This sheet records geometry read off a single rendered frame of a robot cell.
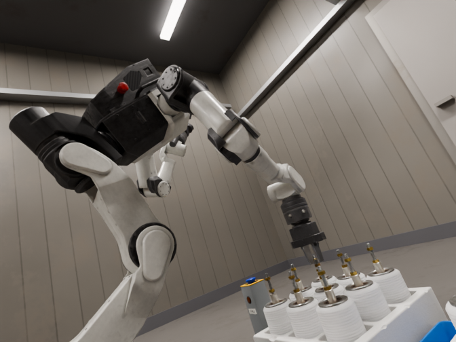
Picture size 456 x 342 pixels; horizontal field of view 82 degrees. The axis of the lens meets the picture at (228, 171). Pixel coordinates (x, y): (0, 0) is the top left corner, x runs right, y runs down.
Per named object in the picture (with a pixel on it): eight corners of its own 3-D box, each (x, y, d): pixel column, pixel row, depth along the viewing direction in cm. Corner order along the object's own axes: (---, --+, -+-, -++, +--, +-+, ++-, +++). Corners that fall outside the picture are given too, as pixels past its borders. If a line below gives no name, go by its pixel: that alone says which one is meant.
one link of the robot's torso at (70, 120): (3, 114, 73) (62, 91, 85) (9, 138, 83) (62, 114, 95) (76, 186, 75) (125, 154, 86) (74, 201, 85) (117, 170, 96)
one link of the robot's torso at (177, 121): (79, 74, 74) (165, 43, 97) (59, 121, 99) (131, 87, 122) (146, 159, 81) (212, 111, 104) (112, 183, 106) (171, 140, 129)
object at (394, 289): (438, 332, 72) (405, 266, 78) (419, 348, 68) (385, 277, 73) (405, 328, 80) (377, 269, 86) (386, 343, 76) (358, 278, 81)
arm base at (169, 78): (184, 85, 80) (175, 58, 84) (157, 108, 86) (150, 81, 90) (214, 102, 93) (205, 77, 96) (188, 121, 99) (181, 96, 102)
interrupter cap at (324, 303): (345, 295, 70) (343, 292, 70) (351, 302, 63) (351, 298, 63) (317, 304, 71) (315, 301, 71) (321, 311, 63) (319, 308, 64)
